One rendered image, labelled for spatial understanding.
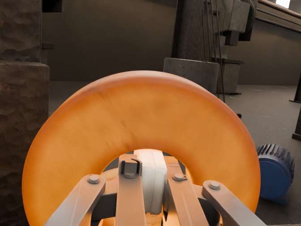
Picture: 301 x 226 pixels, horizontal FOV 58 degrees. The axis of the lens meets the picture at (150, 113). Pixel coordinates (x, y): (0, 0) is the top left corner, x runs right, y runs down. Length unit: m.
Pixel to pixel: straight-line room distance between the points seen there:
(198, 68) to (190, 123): 2.52
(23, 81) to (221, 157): 0.39
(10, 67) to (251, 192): 0.41
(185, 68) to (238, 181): 2.50
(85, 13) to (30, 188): 7.08
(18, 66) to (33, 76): 0.03
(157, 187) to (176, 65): 2.57
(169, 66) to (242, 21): 5.58
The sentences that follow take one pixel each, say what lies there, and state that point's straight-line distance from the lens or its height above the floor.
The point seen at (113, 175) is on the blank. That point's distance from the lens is 0.31.
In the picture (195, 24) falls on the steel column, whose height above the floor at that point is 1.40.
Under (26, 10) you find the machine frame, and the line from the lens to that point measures 0.56.
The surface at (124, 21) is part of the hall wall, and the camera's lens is 7.81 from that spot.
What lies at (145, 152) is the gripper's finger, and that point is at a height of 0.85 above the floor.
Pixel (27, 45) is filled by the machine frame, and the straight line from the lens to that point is 0.56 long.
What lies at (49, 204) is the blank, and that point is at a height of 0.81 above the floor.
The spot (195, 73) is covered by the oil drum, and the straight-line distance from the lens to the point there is 2.68.
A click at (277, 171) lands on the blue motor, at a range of 1.94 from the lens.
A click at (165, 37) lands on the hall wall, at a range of 8.74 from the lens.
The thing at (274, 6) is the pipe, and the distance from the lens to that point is 12.28.
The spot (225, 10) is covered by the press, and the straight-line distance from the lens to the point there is 8.01.
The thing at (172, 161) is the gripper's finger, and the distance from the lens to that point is 0.18.
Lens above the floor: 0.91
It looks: 12 degrees down
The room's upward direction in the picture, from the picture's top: 6 degrees clockwise
